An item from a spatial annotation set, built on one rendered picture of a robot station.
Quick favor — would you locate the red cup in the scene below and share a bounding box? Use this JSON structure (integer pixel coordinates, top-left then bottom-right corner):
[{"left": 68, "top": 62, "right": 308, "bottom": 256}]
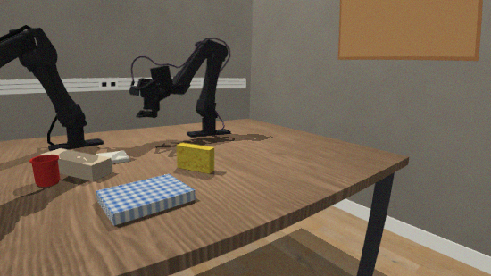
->
[{"left": 29, "top": 155, "right": 60, "bottom": 187}]

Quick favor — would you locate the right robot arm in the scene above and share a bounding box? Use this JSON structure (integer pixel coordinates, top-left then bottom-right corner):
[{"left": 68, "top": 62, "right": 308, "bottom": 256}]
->
[{"left": 0, "top": 28, "right": 104, "bottom": 151}]

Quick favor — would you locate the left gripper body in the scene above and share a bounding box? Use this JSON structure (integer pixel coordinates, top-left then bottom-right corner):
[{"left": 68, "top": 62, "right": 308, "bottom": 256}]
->
[{"left": 139, "top": 84, "right": 165, "bottom": 117}]

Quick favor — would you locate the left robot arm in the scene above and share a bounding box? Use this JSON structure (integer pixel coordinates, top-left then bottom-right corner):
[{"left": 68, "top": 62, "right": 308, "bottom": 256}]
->
[{"left": 150, "top": 39, "right": 230, "bottom": 138}]

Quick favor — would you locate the yellow sponge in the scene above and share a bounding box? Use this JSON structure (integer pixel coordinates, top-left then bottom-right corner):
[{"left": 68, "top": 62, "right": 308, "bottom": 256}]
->
[{"left": 177, "top": 143, "right": 214, "bottom": 174}]

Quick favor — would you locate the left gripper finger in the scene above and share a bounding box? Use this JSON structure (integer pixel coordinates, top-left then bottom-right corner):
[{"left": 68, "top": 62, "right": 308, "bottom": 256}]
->
[
  {"left": 137, "top": 110, "right": 156, "bottom": 118},
  {"left": 135, "top": 79, "right": 156, "bottom": 90}
]

